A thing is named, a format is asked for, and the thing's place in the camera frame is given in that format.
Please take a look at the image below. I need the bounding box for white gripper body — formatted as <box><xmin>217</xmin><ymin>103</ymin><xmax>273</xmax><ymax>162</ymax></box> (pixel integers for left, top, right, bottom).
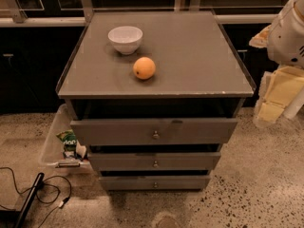
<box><xmin>267</xmin><ymin>0</ymin><xmax>304</xmax><ymax>67</ymax></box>

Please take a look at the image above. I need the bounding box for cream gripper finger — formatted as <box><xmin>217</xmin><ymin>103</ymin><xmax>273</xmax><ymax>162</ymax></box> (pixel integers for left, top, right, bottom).
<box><xmin>249</xmin><ymin>26</ymin><xmax>271</xmax><ymax>48</ymax></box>
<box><xmin>254</xmin><ymin>66</ymin><xmax>304</xmax><ymax>126</ymax></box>

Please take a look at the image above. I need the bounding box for grey bottom drawer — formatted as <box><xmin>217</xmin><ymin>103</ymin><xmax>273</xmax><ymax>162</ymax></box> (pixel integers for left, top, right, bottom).
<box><xmin>100</xmin><ymin>175</ymin><xmax>210</xmax><ymax>190</ymax></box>

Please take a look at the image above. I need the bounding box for grey drawer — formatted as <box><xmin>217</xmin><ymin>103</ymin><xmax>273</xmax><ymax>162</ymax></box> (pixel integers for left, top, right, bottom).
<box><xmin>100</xmin><ymin>175</ymin><xmax>210</xmax><ymax>190</ymax></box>
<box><xmin>70</xmin><ymin>118</ymin><xmax>238</xmax><ymax>145</ymax></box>
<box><xmin>88</xmin><ymin>152</ymin><xmax>220</xmax><ymax>171</ymax></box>

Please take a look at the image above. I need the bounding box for grey middle drawer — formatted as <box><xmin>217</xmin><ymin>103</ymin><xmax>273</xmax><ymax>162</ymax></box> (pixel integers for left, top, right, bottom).
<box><xmin>88</xmin><ymin>152</ymin><xmax>220</xmax><ymax>171</ymax></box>

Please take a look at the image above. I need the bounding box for grey drawer cabinet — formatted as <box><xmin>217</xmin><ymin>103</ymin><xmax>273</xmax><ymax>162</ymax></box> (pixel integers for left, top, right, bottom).
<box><xmin>57</xmin><ymin>11</ymin><xmax>255</xmax><ymax>177</ymax></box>

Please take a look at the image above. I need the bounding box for grey top drawer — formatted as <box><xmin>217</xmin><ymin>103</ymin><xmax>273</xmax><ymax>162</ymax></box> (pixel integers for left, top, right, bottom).
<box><xmin>70</xmin><ymin>118</ymin><xmax>238</xmax><ymax>145</ymax></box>

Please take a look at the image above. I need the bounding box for orange fruit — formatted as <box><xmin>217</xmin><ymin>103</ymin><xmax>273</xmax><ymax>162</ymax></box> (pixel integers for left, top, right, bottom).
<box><xmin>133</xmin><ymin>57</ymin><xmax>156</xmax><ymax>80</ymax></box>

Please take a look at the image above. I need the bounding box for white ceramic bowl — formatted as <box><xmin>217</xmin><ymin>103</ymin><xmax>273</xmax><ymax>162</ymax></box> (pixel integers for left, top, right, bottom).
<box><xmin>107</xmin><ymin>26</ymin><xmax>143</xmax><ymax>55</ymax></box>

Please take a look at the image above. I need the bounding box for green snack bag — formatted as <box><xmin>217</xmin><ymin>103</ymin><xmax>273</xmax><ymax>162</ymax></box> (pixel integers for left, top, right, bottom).
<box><xmin>56</xmin><ymin>129</ymin><xmax>77</xmax><ymax>158</ymax></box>

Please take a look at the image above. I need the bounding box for clear plastic bin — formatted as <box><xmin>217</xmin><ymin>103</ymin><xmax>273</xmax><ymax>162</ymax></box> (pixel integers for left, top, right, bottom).
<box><xmin>39</xmin><ymin>104</ymin><xmax>91</xmax><ymax>175</ymax></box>

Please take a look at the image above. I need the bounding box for black bar stand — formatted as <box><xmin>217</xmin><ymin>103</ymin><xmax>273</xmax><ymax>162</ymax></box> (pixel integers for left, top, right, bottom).
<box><xmin>13</xmin><ymin>172</ymin><xmax>45</xmax><ymax>228</ymax></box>

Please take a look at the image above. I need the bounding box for white cylindrical post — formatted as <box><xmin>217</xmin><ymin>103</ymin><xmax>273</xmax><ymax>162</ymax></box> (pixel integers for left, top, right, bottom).
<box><xmin>283</xmin><ymin>88</ymin><xmax>304</xmax><ymax>119</ymax></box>

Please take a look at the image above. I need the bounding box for metal railing frame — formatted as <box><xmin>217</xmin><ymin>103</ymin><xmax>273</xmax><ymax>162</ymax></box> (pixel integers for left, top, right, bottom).
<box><xmin>0</xmin><ymin>0</ymin><xmax>288</xmax><ymax>25</ymax></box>

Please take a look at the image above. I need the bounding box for black cable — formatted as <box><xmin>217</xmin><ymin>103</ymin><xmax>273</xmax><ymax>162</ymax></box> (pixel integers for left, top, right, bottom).
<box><xmin>0</xmin><ymin>166</ymin><xmax>73</xmax><ymax>228</ymax></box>

